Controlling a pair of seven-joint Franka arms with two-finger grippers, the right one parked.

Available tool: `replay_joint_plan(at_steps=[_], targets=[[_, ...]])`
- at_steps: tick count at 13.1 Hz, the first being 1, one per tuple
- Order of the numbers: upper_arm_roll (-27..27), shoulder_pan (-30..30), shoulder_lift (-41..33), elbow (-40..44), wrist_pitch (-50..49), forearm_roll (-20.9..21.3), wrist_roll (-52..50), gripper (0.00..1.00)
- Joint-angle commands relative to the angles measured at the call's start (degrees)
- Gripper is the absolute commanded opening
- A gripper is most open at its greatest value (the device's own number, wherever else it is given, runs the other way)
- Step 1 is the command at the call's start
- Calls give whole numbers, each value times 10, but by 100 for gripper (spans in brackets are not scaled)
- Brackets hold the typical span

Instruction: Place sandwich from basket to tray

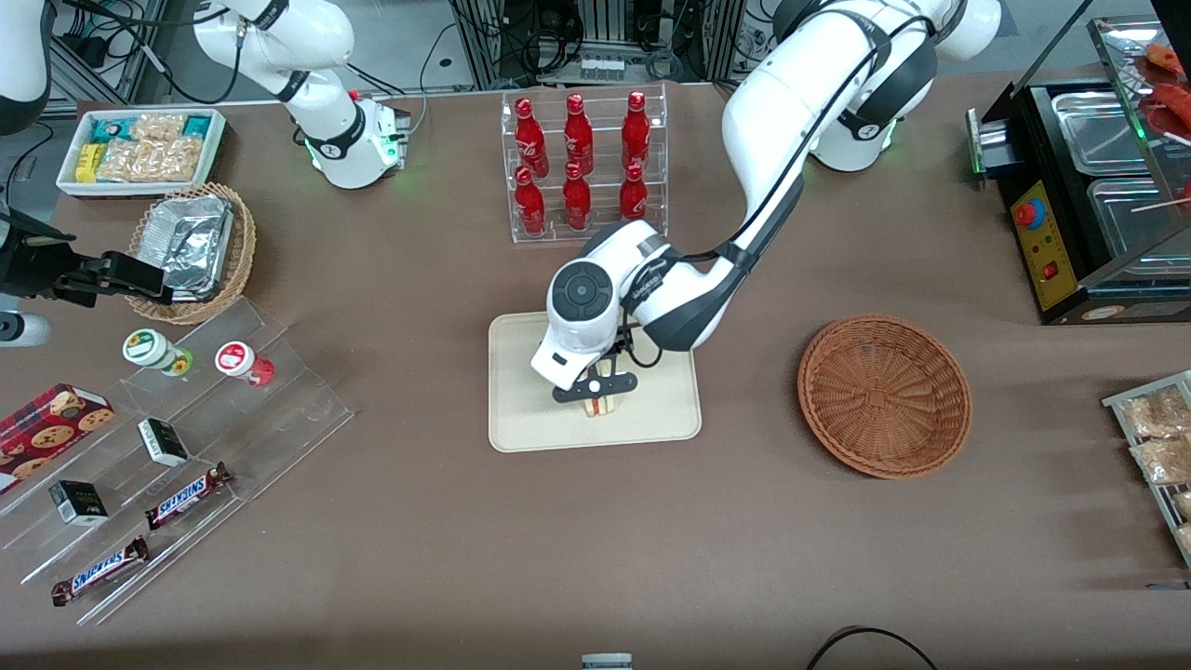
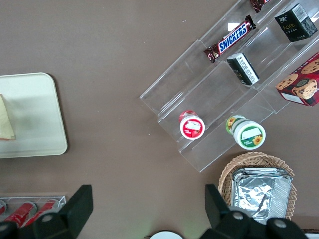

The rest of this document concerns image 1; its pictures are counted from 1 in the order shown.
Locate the white power strip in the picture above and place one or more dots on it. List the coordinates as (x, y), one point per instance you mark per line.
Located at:
(601, 67)

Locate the red cookie box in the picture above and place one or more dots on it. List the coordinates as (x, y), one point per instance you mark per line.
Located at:
(46, 428)

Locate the aluminium foil container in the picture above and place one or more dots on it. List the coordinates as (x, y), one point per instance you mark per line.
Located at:
(191, 242)

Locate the beige plastic tray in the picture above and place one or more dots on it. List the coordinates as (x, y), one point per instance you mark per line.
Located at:
(521, 409)

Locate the black food warmer cabinet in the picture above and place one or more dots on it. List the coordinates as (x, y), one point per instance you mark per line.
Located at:
(1042, 242)

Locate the brown wicker basket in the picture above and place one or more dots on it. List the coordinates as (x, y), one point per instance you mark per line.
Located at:
(884, 400)

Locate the green lid yogurt cup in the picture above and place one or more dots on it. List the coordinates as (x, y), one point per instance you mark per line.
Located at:
(149, 347)

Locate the large clear cracker bag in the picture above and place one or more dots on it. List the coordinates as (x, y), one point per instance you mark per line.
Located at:
(149, 160)

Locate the clear acrylic bottle rack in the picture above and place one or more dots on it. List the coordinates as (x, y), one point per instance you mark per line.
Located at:
(605, 93)

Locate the red cola bottle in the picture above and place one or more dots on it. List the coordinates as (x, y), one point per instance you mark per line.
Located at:
(578, 138)
(634, 197)
(530, 207)
(577, 203)
(530, 140)
(635, 132)

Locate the aluminium frame rack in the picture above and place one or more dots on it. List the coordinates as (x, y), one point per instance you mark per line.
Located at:
(484, 46)

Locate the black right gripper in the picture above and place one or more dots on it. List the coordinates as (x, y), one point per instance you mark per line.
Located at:
(30, 261)

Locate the teal snack packet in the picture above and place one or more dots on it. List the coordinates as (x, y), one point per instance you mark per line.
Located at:
(197, 126)
(108, 129)

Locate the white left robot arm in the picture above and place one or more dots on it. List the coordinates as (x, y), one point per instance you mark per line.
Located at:
(791, 102)

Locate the white plastic bin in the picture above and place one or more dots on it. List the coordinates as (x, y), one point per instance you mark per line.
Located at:
(70, 186)

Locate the red grilled sausage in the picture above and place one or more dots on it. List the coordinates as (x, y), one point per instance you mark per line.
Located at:
(1174, 112)
(1165, 60)

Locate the Snickers chocolate bar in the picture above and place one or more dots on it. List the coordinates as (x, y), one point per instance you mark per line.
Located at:
(186, 496)
(100, 570)

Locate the red lid yogurt cup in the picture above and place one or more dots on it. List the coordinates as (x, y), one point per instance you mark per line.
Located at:
(237, 359)

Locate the steel warmer pan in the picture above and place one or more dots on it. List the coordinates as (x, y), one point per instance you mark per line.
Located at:
(1098, 135)
(1130, 228)

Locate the yellow snack packet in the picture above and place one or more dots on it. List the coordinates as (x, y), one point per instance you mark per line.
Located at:
(87, 163)

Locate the triangular sandwich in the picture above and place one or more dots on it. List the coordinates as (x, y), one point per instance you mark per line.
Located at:
(601, 408)

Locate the small grey device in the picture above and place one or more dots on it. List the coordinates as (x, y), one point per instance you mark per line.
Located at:
(607, 663)

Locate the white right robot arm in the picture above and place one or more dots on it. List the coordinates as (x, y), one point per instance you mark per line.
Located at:
(344, 140)

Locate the clear acrylic stepped stand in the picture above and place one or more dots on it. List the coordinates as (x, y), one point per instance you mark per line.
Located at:
(279, 409)

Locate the small clear cracker bag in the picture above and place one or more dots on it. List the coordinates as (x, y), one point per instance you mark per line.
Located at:
(158, 126)

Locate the clear bagged pastry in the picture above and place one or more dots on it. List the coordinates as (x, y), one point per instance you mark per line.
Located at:
(1163, 461)
(1154, 414)
(1185, 538)
(1183, 504)

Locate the light wicker basket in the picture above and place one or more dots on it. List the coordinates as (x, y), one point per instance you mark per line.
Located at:
(240, 251)

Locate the small black carton box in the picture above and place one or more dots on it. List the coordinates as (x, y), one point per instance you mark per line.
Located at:
(164, 442)
(78, 502)

